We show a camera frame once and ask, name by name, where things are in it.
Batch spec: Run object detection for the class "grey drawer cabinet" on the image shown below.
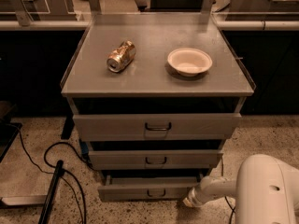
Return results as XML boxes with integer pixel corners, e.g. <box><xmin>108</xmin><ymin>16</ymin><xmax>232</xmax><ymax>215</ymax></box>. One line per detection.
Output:
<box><xmin>60</xmin><ymin>12</ymin><xmax>257</xmax><ymax>185</ymax></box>

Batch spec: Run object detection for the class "grey metal floor plate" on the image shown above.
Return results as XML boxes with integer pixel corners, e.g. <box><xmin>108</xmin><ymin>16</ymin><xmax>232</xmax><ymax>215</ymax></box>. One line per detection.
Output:
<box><xmin>0</xmin><ymin>195</ymin><xmax>46</xmax><ymax>208</ymax></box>

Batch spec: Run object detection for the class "black tray at left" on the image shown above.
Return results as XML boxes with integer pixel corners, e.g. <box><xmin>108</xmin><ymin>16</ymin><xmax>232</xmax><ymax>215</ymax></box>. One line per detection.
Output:
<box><xmin>0</xmin><ymin>123</ymin><xmax>22</xmax><ymax>162</ymax></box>

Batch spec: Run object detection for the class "grey top drawer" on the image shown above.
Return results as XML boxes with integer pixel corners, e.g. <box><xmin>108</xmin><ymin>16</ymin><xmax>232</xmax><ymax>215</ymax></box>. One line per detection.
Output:
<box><xmin>73</xmin><ymin>113</ymin><xmax>241</xmax><ymax>141</ymax></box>

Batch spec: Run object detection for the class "black bar stand leg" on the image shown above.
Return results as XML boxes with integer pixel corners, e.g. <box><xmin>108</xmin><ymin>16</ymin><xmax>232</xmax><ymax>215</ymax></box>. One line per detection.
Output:
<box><xmin>38</xmin><ymin>160</ymin><xmax>64</xmax><ymax>224</ymax></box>

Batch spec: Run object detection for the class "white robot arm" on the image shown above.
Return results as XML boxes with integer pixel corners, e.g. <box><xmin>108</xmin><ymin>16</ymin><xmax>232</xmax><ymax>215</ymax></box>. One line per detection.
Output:
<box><xmin>183</xmin><ymin>154</ymin><xmax>299</xmax><ymax>224</ymax></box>

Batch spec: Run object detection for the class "grey bottom drawer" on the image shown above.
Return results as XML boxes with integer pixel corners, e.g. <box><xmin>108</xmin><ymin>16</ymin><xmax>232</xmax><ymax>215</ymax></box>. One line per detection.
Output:
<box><xmin>98</xmin><ymin>170</ymin><xmax>203</xmax><ymax>202</ymax></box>

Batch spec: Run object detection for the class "grey drawer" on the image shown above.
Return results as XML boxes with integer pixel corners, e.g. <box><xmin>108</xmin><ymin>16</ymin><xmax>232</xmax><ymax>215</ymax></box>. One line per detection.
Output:
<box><xmin>89</xmin><ymin>149</ymin><xmax>222</xmax><ymax>170</ymax></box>
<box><xmin>73</xmin><ymin>113</ymin><xmax>241</xmax><ymax>141</ymax></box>
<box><xmin>98</xmin><ymin>170</ymin><xmax>203</xmax><ymax>202</ymax></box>

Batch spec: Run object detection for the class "crushed gold soda can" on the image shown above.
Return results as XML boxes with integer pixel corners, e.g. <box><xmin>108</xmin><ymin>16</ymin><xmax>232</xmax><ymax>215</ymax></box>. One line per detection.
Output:
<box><xmin>107</xmin><ymin>41</ymin><xmax>136</xmax><ymax>73</ymax></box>

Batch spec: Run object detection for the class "white horizontal rail pipe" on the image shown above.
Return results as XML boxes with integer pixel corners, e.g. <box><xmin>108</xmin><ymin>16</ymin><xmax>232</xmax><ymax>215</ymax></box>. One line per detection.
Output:
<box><xmin>0</xmin><ymin>21</ymin><xmax>299</xmax><ymax>31</ymax></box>

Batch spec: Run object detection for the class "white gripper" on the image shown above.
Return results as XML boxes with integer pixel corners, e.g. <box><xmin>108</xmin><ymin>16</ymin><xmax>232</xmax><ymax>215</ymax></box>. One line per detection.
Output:
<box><xmin>183</xmin><ymin>187</ymin><xmax>206</xmax><ymax>207</ymax></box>

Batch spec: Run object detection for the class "grey middle drawer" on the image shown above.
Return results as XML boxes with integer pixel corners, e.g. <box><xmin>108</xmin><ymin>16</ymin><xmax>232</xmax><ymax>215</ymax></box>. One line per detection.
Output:
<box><xmin>89</xmin><ymin>149</ymin><xmax>222</xmax><ymax>170</ymax></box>

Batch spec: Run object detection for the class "black floor cable right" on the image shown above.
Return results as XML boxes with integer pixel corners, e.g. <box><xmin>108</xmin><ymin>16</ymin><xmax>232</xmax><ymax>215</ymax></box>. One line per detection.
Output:
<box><xmin>220</xmin><ymin>158</ymin><xmax>236</xmax><ymax>224</ymax></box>

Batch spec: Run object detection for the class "white paper bowl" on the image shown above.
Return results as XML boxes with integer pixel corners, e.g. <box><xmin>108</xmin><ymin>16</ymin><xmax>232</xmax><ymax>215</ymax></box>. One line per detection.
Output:
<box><xmin>167</xmin><ymin>48</ymin><xmax>213</xmax><ymax>77</ymax></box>

